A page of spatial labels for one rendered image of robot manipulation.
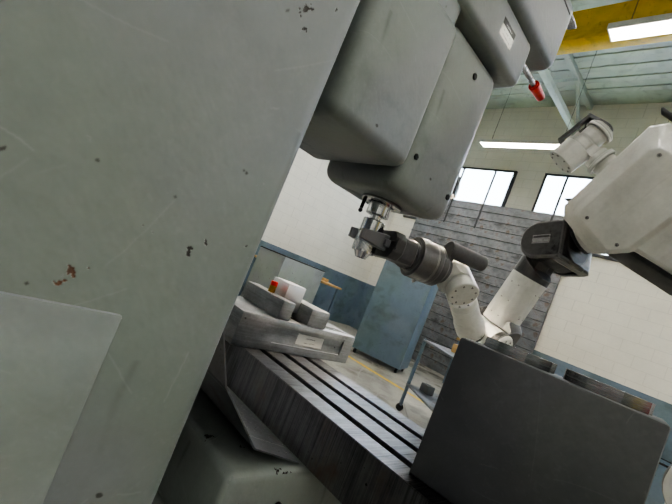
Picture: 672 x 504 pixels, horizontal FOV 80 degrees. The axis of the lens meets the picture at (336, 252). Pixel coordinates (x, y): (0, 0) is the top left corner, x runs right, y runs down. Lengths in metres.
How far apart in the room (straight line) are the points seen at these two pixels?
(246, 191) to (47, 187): 0.15
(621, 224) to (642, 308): 7.34
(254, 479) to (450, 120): 0.66
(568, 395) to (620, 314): 7.80
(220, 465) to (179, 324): 0.28
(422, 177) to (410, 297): 6.09
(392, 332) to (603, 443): 6.38
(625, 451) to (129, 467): 0.47
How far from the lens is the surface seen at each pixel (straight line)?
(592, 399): 0.53
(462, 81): 0.83
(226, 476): 0.60
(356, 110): 0.60
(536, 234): 1.11
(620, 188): 0.99
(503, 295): 1.12
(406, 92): 0.68
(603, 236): 1.00
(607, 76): 9.23
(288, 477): 0.66
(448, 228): 9.78
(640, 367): 8.18
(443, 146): 0.79
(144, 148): 0.34
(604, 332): 8.31
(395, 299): 6.87
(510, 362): 0.54
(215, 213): 0.36
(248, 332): 0.83
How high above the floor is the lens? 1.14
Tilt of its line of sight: 3 degrees up
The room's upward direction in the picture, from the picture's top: 22 degrees clockwise
